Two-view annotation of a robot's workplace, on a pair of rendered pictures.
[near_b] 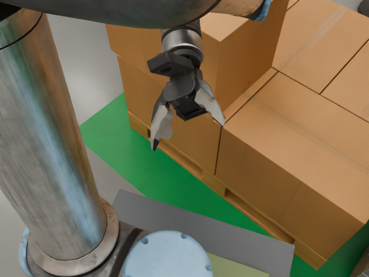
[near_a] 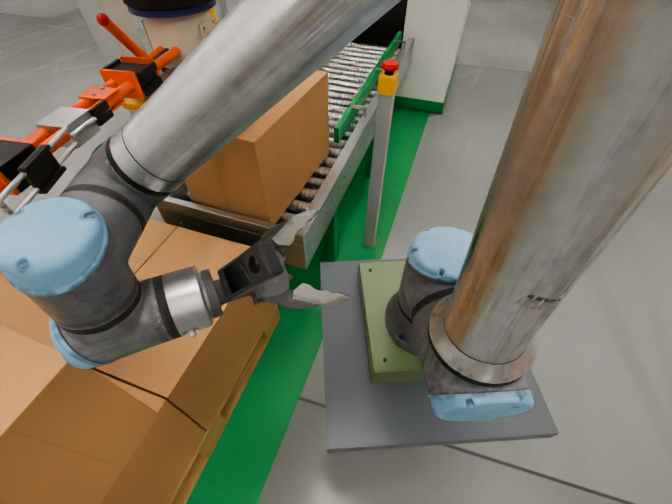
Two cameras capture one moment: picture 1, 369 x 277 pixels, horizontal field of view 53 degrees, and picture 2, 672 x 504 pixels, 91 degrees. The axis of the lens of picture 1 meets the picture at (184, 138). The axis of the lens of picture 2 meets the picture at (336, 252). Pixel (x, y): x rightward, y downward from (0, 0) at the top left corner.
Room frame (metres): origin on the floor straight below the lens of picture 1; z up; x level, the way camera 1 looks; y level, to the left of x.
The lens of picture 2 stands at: (0.51, 0.32, 1.55)
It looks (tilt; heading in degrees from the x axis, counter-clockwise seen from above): 50 degrees down; 248
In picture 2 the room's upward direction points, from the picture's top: straight up
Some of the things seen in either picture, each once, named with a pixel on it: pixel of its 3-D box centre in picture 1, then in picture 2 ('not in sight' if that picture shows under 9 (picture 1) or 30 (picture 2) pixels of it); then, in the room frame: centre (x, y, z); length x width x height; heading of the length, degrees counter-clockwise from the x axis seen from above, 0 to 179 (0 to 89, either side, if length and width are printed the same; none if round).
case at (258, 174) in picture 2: not in sight; (259, 138); (0.31, -1.03, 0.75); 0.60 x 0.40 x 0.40; 45
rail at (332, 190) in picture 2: not in sight; (374, 116); (-0.47, -1.44, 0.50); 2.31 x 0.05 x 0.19; 48
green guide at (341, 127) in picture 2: not in sight; (380, 75); (-0.66, -1.74, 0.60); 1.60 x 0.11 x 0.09; 48
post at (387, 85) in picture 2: not in sight; (377, 177); (-0.21, -0.88, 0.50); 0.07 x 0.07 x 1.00; 48
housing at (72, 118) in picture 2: not in sight; (69, 127); (0.76, -0.43, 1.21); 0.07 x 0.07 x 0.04; 57
